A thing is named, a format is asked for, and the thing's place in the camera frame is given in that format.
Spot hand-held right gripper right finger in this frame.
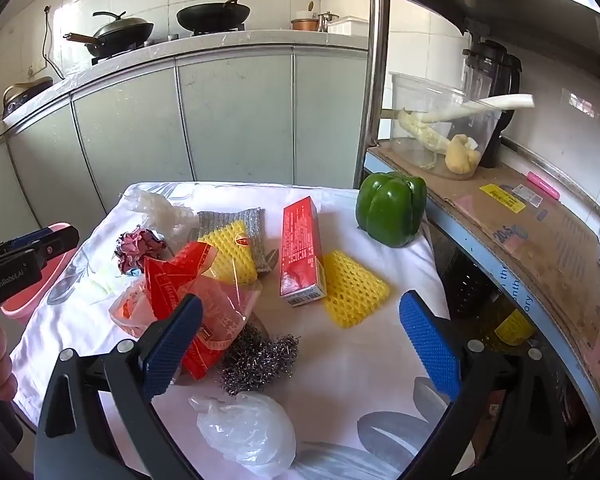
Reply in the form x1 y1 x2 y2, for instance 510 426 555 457
399 290 568 480

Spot yellow oil bottle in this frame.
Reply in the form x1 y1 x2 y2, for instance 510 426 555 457
480 295 541 356

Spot small pink plastic stick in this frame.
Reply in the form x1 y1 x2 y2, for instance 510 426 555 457
526 171 560 201

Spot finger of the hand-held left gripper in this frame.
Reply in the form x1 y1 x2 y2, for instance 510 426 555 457
2 227 56 252
30 225 81 271

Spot black lidded wok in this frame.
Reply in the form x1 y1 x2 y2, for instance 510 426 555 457
62 11 155 58

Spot red cardboard box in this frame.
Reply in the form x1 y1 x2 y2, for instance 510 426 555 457
279 196 327 307

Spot pink white wrapper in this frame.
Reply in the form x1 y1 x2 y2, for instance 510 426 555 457
114 226 168 277

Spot metal shelf rack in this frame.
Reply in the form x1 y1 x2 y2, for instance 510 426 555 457
352 0 600 466

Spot red plastic wrapper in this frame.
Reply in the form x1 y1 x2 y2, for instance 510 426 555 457
109 241 261 381

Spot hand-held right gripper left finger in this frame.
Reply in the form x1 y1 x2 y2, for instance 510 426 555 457
34 294 203 480

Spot corn cob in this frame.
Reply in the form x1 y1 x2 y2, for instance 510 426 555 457
397 110 451 153

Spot black blender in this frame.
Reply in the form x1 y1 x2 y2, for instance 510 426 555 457
462 39 523 168

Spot gas stove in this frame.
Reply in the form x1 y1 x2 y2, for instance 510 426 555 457
91 24 247 66

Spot clear plastic jug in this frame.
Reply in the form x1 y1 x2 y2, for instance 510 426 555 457
389 71 503 180

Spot potato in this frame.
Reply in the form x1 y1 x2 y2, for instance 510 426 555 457
445 134 482 176

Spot silver scouring cloth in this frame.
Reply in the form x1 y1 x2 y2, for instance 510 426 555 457
197 207 281 273

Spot clear crumpled plastic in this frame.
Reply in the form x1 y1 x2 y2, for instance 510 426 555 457
127 191 173 228

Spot white leek stalk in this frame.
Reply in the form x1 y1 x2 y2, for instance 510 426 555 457
382 94 535 123

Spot induction cooker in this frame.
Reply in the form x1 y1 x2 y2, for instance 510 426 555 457
2 77 55 118

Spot grey kitchen cabinet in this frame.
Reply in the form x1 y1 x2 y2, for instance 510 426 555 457
0 30 371 261

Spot black power cable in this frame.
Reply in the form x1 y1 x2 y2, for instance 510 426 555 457
43 5 66 81

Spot yellow foam net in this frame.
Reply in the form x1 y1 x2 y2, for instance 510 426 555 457
198 220 258 286
321 250 391 328

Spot black mesh basket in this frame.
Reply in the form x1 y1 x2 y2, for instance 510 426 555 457
440 250 491 316

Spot green bell pepper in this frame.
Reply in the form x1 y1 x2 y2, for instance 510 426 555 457
356 171 427 248

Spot brown cardboard sheet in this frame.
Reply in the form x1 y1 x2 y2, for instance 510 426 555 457
370 142 600 361

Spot pink plastic bucket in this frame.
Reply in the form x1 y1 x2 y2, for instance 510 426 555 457
0 222 78 323

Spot steel wool scrubber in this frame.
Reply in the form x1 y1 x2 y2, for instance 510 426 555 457
220 322 301 393

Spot white rectangular container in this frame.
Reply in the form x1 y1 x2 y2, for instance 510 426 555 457
326 16 369 37

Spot white plastic bag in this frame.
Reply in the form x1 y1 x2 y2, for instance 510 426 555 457
189 391 297 466

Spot floral white table cloth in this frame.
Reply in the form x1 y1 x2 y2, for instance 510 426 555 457
10 181 476 480

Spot open black wok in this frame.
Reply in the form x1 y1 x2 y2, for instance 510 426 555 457
176 0 268 36

